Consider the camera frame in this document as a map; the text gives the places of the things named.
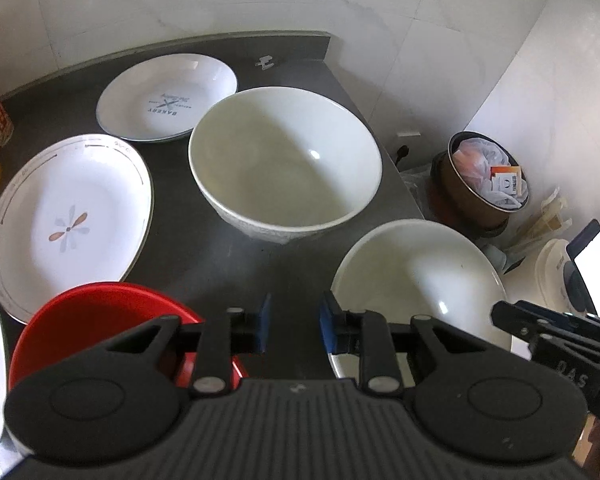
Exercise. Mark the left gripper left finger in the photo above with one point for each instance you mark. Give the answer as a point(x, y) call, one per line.
point(216, 342)

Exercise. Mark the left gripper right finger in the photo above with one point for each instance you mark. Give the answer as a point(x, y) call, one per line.
point(366, 335)

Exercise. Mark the white plate Bakery print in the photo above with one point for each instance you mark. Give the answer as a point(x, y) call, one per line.
point(163, 98)

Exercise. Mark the red black bowl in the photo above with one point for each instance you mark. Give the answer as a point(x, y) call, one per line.
point(84, 316)

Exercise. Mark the smartphone with lit screen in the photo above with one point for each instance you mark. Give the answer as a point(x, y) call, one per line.
point(584, 253)

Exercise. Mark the white patterned bowl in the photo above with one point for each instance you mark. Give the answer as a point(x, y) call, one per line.
point(282, 163)

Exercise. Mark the person's right hand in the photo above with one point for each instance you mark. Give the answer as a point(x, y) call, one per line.
point(587, 453)

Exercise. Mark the brown pot with packets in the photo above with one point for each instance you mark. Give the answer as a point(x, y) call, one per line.
point(476, 186)

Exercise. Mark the white plate flower print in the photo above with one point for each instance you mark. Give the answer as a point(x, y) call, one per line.
point(77, 213)

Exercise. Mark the small white wall clip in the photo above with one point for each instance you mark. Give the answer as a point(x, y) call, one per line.
point(265, 62)

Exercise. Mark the white kitchen appliance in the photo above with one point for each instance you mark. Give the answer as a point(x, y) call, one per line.
point(544, 277)

